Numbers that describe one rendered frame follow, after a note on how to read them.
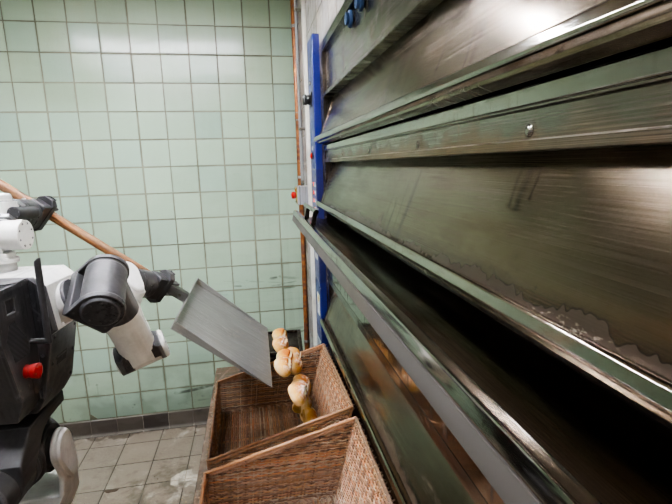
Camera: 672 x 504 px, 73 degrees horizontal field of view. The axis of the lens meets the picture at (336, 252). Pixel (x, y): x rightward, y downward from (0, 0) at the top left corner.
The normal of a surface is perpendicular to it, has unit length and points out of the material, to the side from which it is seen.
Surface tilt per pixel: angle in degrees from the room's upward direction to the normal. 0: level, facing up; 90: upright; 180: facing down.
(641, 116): 90
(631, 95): 90
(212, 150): 90
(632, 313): 70
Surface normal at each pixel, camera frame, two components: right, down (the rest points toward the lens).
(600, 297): -0.93, -0.28
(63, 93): 0.18, 0.18
